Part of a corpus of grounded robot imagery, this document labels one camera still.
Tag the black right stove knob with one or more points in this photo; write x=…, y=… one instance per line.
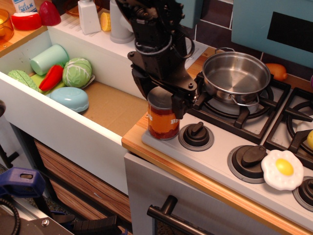
x=304, y=194

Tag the black right burner grate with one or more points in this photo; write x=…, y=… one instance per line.
x=292, y=127

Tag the yellow toy lemon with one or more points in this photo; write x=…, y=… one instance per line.
x=310, y=139

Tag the orange transparent bowl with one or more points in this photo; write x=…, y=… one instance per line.
x=71, y=7

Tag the stainless steel pot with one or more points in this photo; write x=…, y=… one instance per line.
x=235, y=77

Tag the light blue toy bowl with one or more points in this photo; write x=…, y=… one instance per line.
x=74, y=98

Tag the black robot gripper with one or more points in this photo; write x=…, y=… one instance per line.
x=164, y=66

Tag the black left stove knob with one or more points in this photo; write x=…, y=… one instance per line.
x=196, y=137

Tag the black middle stove knob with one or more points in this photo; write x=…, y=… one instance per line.
x=245, y=163

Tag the black burner grate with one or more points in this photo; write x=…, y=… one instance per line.
x=292, y=127
x=245, y=122

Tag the toy milk carton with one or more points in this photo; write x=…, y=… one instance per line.
x=22, y=6

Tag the white soap dispenser bottle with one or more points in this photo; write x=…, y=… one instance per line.
x=88, y=17

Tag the orange toy carrot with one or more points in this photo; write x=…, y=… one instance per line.
x=278, y=71

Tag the toy fried egg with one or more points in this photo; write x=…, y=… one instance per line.
x=282, y=170

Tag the yellow toy corn piece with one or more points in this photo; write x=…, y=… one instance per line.
x=105, y=21

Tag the black left burner grate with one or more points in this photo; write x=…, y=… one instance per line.
x=245, y=122

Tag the red toy chili pepper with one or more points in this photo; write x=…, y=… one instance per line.
x=52, y=78

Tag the red toy cheese wheel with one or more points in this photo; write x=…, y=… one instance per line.
x=26, y=20

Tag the grey toy faucet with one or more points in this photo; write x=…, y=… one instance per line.
x=121, y=30

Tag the green toy cabbage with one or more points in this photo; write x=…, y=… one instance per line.
x=77, y=72

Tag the black stove knob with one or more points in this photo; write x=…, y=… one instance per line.
x=245, y=163
x=196, y=137
x=304, y=194

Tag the mint green toy cup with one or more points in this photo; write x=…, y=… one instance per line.
x=42, y=62

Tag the black oven door handle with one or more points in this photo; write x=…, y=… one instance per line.
x=164, y=215

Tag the dark red toy pepper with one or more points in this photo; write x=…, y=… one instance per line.
x=49, y=14

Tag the blue clamp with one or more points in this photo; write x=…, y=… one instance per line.
x=22, y=183

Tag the orange toy bean can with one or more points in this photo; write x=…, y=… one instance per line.
x=162, y=122

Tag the orange transparent cup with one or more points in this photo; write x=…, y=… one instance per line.
x=6, y=26

